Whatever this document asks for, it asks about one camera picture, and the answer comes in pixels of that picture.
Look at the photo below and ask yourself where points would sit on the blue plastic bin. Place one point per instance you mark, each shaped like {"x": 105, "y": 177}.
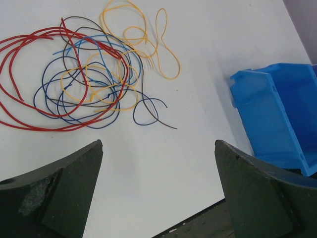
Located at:
{"x": 278, "y": 108}

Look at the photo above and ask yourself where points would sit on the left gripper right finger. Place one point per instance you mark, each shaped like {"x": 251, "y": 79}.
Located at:
{"x": 265, "y": 201}

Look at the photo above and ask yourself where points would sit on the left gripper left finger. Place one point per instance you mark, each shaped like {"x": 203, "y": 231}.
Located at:
{"x": 52, "y": 201}

